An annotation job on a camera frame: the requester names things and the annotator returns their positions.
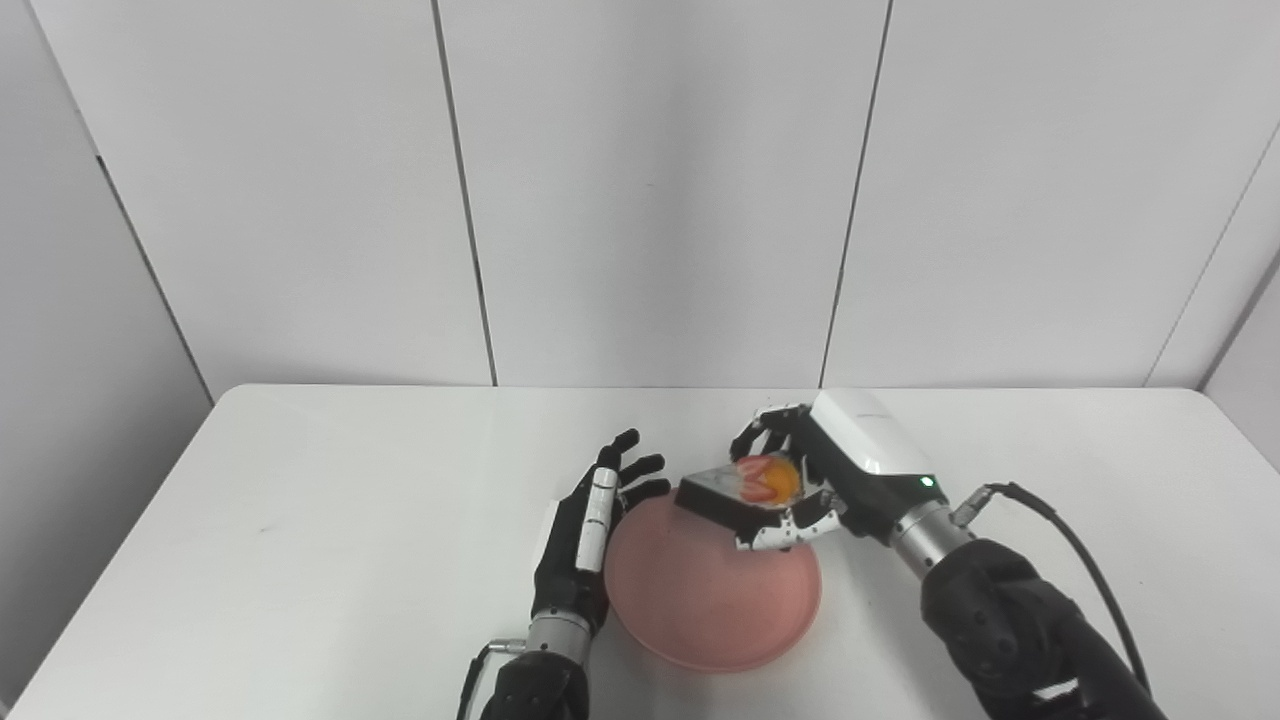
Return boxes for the pink round plate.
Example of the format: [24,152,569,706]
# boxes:
[603,494,824,674]

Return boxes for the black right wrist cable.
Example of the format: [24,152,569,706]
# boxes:
[950,482,1153,696]

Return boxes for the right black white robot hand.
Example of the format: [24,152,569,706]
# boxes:
[728,389,945,553]

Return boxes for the chocolate cake slice with fruit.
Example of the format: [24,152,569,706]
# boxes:
[675,454,803,533]

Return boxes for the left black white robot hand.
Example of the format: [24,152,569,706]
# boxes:
[530,429,673,635]

